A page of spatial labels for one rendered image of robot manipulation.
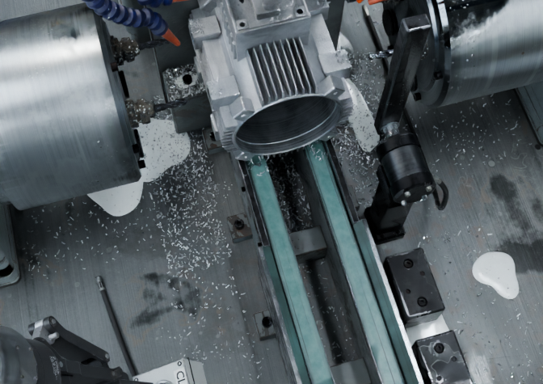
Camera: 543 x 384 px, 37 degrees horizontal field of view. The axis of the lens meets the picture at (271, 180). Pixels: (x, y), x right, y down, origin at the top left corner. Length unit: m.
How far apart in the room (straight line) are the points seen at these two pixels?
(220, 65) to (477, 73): 0.34
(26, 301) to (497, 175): 0.77
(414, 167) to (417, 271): 0.20
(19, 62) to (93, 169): 0.16
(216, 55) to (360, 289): 0.38
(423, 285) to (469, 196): 0.20
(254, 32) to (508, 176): 0.54
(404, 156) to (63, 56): 0.45
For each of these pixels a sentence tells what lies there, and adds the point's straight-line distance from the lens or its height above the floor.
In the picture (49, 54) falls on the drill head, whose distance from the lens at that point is 1.04.
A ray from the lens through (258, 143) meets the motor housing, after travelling 1.18.
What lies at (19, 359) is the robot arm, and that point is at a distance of 0.69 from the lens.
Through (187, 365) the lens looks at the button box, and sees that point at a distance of 0.96.
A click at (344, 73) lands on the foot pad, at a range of 1.12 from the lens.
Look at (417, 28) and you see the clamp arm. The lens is 0.94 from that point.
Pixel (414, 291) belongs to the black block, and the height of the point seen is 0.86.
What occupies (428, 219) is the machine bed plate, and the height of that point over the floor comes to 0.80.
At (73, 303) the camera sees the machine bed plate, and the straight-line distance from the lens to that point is 1.29.
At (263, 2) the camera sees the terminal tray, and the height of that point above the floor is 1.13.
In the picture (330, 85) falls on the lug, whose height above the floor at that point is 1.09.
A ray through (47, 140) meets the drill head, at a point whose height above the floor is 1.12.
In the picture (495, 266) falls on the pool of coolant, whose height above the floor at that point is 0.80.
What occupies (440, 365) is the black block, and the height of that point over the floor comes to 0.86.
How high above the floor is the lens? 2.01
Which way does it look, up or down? 66 degrees down
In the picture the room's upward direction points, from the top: 2 degrees clockwise
